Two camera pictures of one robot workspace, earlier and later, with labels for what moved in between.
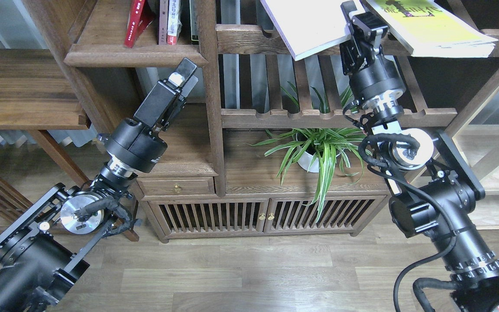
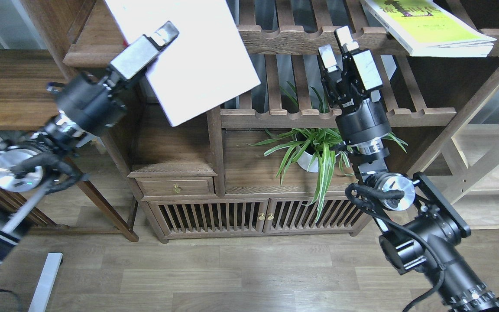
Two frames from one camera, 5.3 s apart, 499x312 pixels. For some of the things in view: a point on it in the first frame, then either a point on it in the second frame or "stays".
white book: (306, 26) to (208, 63)
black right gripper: (374, 79) to (362, 115)
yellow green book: (427, 29) stays
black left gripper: (136, 143) to (97, 103)
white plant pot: (308, 162) stays
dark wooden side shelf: (19, 89) stays
